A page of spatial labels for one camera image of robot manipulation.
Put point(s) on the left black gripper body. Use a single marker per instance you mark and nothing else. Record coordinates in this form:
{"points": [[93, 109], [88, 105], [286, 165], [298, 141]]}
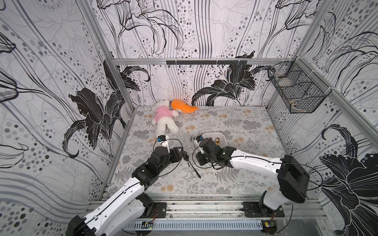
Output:
{"points": [[173, 157]]}

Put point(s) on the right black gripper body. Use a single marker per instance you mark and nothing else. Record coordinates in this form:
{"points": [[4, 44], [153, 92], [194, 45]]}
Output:
{"points": [[201, 157]]}

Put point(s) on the white rectangular storage box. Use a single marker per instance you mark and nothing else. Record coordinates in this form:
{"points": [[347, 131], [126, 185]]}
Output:
{"points": [[214, 135]]}

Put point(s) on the black spoon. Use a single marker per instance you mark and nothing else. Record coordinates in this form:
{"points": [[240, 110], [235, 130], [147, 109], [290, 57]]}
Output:
{"points": [[186, 158]]}

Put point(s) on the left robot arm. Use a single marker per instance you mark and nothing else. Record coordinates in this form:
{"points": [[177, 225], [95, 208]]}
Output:
{"points": [[130, 201]]}

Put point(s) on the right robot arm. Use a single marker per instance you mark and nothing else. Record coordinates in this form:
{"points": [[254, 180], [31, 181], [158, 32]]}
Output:
{"points": [[292, 178]]}

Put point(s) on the white plush bear pink shirt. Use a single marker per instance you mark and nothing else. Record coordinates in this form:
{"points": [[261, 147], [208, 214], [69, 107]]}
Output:
{"points": [[164, 118]]}

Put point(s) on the orange plush toy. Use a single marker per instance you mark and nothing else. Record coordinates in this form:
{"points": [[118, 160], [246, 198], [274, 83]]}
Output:
{"points": [[181, 107]]}

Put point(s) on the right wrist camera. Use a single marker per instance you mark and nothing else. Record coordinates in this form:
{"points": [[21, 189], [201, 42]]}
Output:
{"points": [[196, 141]]}

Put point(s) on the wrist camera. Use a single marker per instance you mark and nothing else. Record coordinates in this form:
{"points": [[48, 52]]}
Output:
{"points": [[163, 140], [196, 141]]}

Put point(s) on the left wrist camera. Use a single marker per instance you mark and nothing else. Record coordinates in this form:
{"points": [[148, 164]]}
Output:
{"points": [[163, 140]]}

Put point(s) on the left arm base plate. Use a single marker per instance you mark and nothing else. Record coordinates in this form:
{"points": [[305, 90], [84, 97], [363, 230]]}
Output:
{"points": [[155, 211]]}

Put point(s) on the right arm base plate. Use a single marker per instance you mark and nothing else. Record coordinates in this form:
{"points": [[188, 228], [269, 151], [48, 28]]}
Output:
{"points": [[254, 210]]}

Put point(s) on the white slotted cable duct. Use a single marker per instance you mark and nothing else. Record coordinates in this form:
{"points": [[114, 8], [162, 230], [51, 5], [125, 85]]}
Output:
{"points": [[185, 225]]}

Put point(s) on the black bar on rail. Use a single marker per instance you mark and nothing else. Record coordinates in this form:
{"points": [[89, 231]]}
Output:
{"points": [[204, 62]]}

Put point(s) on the black wire wall basket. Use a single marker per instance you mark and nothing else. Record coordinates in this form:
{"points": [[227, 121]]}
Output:
{"points": [[299, 88]]}

